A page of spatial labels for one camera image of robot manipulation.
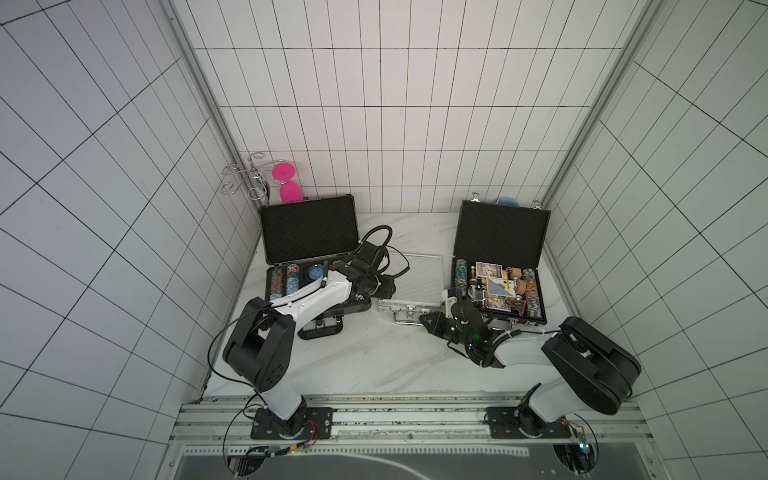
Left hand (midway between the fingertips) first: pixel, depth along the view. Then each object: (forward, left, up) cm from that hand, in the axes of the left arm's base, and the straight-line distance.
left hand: (384, 293), depth 88 cm
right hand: (-4, -11, -5) cm, 12 cm away
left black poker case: (+22, +30, 0) cm, 37 cm away
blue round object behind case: (+41, -48, 0) cm, 63 cm away
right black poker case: (+16, -39, -4) cm, 42 cm away
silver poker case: (+7, -11, -5) cm, 14 cm away
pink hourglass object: (+34, +34, +10) cm, 49 cm away
